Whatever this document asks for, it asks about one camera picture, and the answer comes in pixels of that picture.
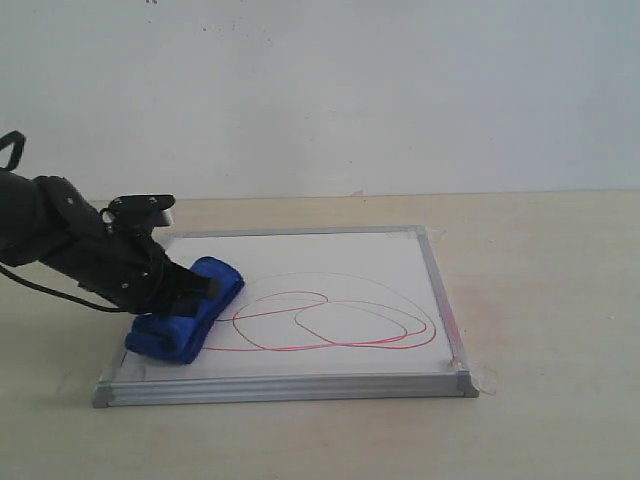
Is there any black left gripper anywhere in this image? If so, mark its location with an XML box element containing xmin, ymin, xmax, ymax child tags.
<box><xmin>37</xmin><ymin>227</ymin><xmax>221</xmax><ymax>317</ymax></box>

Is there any blue microfiber cloth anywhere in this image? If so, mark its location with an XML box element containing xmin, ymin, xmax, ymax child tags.
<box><xmin>125</xmin><ymin>257</ymin><xmax>245</xmax><ymax>365</ymax></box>

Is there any black and grey left robot arm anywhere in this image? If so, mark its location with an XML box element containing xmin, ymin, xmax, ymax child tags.
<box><xmin>1</xmin><ymin>173</ymin><xmax>222</xmax><ymax>316</ymax></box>

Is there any clear tape front left corner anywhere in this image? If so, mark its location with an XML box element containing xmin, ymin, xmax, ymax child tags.
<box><xmin>99</xmin><ymin>366</ymin><xmax>146</xmax><ymax>384</ymax></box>

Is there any clear tape corner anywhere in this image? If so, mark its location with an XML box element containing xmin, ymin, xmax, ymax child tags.
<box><xmin>386</xmin><ymin>225</ymin><xmax>447</xmax><ymax>244</ymax></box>
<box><xmin>99</xmin><ymin>366</ymin><xmax>146</xmax><ymax>384</ymax></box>
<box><xmin>445</xmin><ymin>358</ymin><xmax>499</xmax><ymax>398</ymax></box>

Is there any clear tape back right corner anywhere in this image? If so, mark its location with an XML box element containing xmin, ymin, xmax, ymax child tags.
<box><xmin>386</xmin><ymin>225</ymin><xmax>447</xmax><ymax>244</ymax></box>

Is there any clear tape front right corner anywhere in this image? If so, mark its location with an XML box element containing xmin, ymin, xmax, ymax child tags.
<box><xmin>445</xmin><ymin>358</ymin><xmax>499</xmax><ymax>398</ymax></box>

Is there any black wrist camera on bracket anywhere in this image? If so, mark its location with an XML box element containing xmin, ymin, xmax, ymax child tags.
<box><xmin>100</xmin><ymin>194</ymin><xmax>176</xmax><ymax>235</ymax></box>

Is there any white whiteboard with aluminium frame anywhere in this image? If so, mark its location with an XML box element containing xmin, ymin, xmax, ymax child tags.
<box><xmin>93</xmin><ymin>226</ymin><xmax>468</xmax><ymax>408</ymax></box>

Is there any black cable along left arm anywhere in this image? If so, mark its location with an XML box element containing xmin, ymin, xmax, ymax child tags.
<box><xmin>0</xmin><ymin>130</ymin><xmax>121</xmax><ymax>314</ymax></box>

